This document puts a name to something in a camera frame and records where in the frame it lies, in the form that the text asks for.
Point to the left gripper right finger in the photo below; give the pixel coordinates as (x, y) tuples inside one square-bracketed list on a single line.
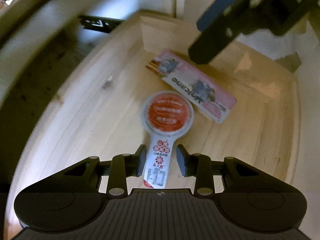
[(199, 166)]

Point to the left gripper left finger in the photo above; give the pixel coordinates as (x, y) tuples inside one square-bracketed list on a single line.
[(124, 166)]

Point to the red round snack pack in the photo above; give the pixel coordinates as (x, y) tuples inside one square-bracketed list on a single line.
[(166, 116)]

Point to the wooden drawer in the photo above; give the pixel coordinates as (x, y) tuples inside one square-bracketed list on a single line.
[(138, 86)]

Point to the pink volcano snack box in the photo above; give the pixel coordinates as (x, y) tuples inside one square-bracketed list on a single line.
[(211, 98)]

